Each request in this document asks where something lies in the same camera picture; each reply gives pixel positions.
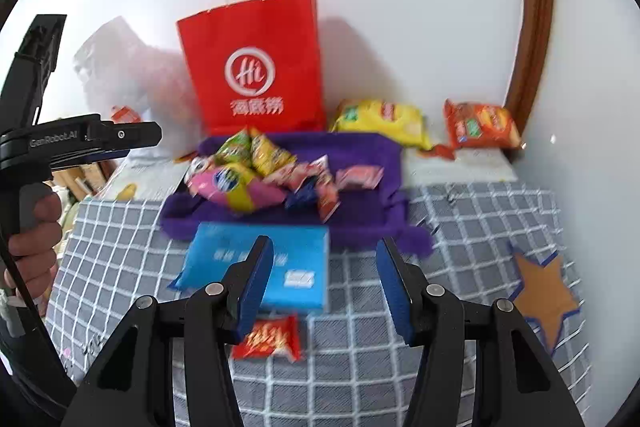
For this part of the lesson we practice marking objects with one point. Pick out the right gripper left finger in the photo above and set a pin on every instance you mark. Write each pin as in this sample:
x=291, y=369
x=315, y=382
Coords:
x=130, y=381

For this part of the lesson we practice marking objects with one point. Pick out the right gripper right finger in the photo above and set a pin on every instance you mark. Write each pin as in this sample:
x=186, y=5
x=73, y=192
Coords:
x=516, y=382

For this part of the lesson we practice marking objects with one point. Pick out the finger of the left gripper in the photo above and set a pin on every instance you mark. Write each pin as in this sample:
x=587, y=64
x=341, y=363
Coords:
x=112, y=136
x=86, y=158

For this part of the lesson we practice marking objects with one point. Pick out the pink yellow snack packet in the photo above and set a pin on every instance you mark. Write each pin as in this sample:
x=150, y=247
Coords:
x=235, y=187

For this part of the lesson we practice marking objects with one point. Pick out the red festive snack packet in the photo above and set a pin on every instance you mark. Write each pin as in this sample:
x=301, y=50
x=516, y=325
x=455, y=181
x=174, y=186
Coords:
x=276, y=336

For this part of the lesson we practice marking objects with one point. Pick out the yellow rice cracker packet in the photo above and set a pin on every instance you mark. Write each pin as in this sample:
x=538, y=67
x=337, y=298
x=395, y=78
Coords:
x=267, y=157

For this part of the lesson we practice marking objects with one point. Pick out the small pink candy packet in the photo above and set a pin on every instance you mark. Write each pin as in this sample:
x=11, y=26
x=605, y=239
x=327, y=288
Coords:
x=359, y=177

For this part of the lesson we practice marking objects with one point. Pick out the pink white dog snack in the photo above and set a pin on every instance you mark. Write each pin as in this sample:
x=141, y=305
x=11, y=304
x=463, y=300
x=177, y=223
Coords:
x=198, y=165

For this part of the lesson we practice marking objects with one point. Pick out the green orange snack packet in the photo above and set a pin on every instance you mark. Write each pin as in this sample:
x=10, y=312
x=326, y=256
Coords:
x=236, y=150

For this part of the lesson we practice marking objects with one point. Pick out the red Toy Story stick snack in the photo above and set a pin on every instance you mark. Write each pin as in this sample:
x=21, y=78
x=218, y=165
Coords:
x=293, y=176

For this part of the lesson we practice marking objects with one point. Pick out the blue snack packet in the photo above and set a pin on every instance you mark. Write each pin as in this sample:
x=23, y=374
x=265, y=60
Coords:
x=305, y=197

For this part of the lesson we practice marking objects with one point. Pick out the pale pink snack packet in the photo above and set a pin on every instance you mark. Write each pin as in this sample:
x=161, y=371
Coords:
x=328, y=200

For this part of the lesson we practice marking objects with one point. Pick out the left hand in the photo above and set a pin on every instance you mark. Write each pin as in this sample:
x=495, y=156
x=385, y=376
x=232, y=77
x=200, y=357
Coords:
x=34, y=250

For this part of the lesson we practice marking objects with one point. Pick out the yellow duck toy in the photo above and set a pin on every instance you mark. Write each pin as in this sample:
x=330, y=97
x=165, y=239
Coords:
x=127, y=193

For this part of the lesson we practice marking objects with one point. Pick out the white Miniso plastic bag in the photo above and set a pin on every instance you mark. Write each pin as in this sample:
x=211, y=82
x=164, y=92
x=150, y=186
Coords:
x=125, y=80

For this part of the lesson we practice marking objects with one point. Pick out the orange star patch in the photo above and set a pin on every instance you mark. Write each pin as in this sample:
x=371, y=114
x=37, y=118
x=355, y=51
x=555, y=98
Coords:
x=542, y=297

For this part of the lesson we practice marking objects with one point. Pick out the red Haidilao paper bag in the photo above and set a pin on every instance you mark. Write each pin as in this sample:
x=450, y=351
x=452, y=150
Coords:
x=256, y=63

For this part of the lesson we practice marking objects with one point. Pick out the grey checked bed cover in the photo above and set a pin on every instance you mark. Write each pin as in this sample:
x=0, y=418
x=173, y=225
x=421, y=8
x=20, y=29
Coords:
x=355, y=370

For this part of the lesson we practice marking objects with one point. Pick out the blue tissue pack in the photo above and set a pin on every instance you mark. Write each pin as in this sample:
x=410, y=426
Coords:
x=299, y=277

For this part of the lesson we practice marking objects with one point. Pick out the purple towel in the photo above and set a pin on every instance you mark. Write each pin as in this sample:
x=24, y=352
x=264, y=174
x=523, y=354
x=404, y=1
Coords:
x=360, y=221

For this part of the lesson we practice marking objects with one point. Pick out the yellow chips bag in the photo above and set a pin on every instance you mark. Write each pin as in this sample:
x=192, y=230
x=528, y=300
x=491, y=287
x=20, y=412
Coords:
x=401, y=123

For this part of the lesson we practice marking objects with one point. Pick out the orange cracker pack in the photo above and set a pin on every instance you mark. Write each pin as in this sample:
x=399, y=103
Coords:
x=475, y=125

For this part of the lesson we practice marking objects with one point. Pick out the brown wooden door frame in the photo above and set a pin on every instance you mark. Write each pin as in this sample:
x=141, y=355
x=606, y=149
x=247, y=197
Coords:
x=529, y=59

